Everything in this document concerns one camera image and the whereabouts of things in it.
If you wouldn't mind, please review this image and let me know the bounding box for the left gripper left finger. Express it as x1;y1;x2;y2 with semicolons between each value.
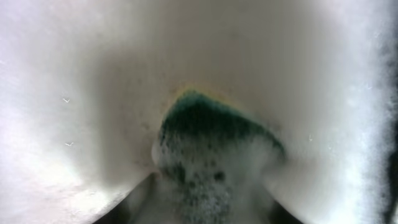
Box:
93;200;131;224

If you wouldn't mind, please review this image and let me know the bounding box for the green and yellow sponge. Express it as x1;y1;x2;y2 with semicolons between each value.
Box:
152;91;285;223

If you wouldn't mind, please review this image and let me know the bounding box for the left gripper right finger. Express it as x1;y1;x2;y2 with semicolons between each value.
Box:
269;202;303;224

